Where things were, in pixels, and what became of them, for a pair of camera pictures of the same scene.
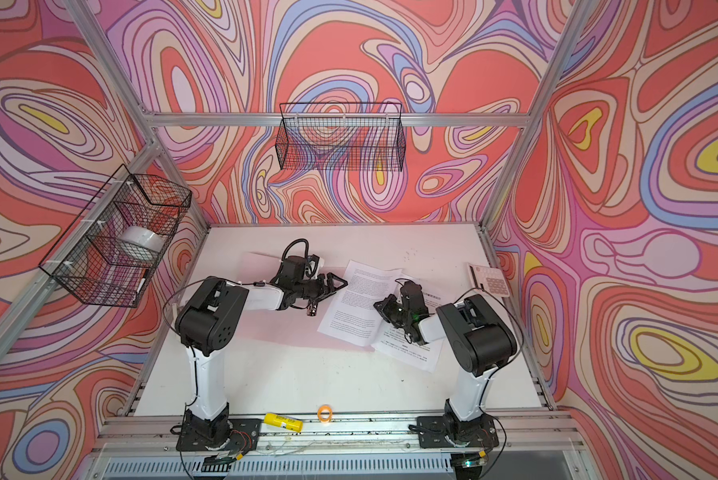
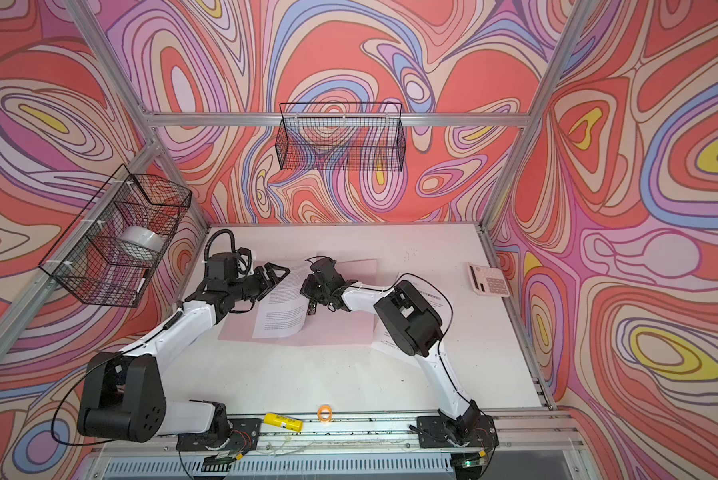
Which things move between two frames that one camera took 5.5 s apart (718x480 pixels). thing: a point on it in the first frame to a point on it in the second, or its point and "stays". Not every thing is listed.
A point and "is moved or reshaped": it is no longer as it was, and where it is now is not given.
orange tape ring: [329, 411] stays
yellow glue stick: [283, 422] stays
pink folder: [258, 267] is moved or reshaped
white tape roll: [142, 236] stays
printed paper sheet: [352, 316] to [283, 311]
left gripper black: [328, 289] to [263, 281]
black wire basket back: [341, 136] stays
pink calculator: [488, 278] stays
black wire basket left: [108, 251] stays
